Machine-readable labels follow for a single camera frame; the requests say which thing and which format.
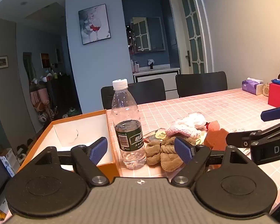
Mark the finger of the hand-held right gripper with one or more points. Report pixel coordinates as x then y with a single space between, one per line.
238 140
273 114

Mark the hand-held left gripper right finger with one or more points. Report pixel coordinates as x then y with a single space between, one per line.
183 149

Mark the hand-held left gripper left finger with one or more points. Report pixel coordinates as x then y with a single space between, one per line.
98 150

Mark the clear bubble plastic bag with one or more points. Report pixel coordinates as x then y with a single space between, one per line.
238 129

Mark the brown fuzzy cloth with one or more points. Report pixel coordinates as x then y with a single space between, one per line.
169 158

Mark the yellow cloth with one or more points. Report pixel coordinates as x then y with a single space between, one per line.
200 140

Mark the orange cardboard box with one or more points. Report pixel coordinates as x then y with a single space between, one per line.
88 128

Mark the plastic snack packet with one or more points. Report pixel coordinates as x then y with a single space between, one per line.
156 136

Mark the red box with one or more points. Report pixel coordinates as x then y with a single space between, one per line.
278 95

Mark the pink white knitted cloth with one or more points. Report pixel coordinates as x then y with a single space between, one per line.
184 127

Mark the orange knitted item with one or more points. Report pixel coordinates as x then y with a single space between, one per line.
215 137

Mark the small white speaker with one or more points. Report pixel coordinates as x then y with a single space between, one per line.
266 90

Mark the clear plastic sheet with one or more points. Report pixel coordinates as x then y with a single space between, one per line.
66 136

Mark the purple tissue pack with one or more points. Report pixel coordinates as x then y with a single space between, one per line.
252 86

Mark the pink checkered tablecloth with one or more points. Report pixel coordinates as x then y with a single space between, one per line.
224 107

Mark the light shoes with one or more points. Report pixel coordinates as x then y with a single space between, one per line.
71 112

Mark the clear plastic water bottle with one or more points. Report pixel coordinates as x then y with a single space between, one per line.
128 112

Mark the black chair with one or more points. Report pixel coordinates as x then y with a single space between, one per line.
200 84
140 93

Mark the dark cabinet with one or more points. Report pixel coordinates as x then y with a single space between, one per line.
60 91

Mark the dark shoes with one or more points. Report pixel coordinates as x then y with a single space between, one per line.
23 151

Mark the rack with pink bags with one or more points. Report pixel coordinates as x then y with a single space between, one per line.
40 98

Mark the white vanity cabinet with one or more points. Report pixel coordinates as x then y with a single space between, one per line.
154 74

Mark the blue white carton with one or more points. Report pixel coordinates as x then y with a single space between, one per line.
8 163

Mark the toiletry bottles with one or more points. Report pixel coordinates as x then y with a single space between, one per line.
135 66

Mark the white glass-panel door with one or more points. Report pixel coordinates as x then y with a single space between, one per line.
196 39

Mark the wine glass painting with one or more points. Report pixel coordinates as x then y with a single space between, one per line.
94 24

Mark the small framed picture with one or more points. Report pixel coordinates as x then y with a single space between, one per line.
2 62

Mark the dark orange wall picture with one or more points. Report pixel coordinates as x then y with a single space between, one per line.
44 60

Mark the wavy wall mirror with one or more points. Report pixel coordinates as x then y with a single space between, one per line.
28 65

